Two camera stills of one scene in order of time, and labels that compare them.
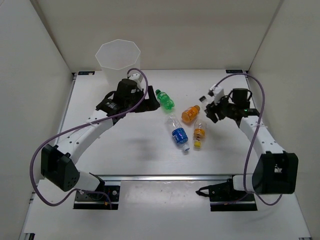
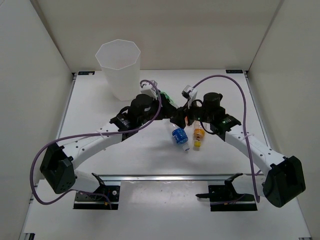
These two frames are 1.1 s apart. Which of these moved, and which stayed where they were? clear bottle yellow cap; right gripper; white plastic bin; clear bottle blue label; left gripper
Moved: right gripper; left gripper
Stayed: clear bottle yellow cap; clear bottle blue label; white plastic bin
